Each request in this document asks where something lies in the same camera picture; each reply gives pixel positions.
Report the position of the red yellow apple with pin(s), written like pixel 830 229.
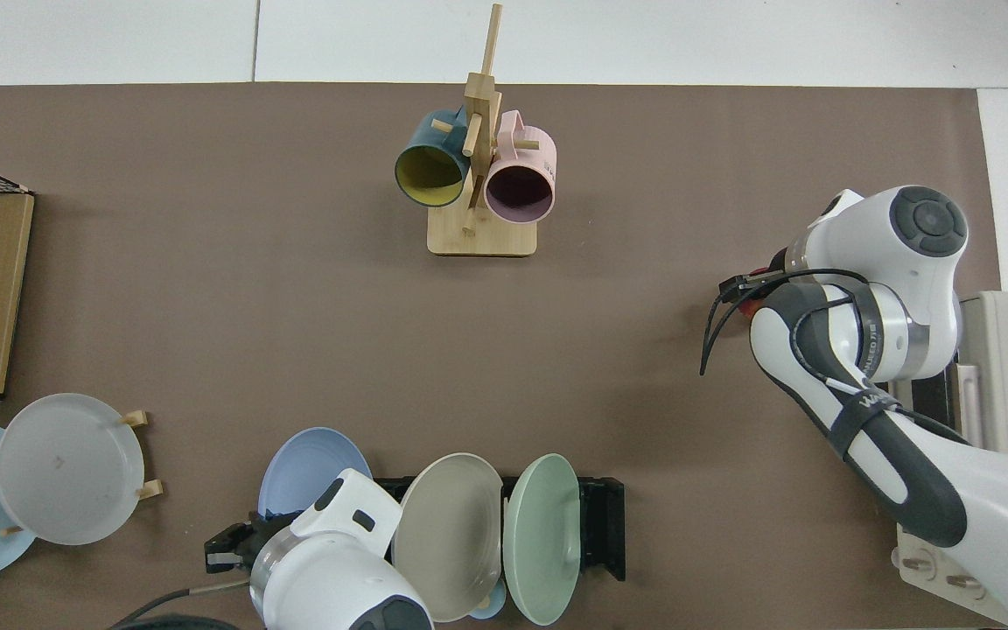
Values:
pixel 745 308

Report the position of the wooden plate rack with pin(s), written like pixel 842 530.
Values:
pixel 136 418

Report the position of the beige plate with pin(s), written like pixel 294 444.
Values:
pixel 447 534

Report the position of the grey plate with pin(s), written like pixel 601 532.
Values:
pixel 66 468

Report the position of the black dish rack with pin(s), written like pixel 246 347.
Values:
pixel 605 525

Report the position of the pale green plate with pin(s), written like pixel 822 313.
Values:
pixel 543 534

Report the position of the brown table cloth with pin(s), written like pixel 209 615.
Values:
pixel 294 332

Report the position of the small blue round thing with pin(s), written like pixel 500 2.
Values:
pixel 488 605

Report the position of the pink mug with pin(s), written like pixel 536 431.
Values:
pixel 526 153

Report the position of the wooden cup stand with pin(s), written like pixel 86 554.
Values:
pixel 482 236

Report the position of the dark blue mug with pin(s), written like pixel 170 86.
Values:
pixel 425 140

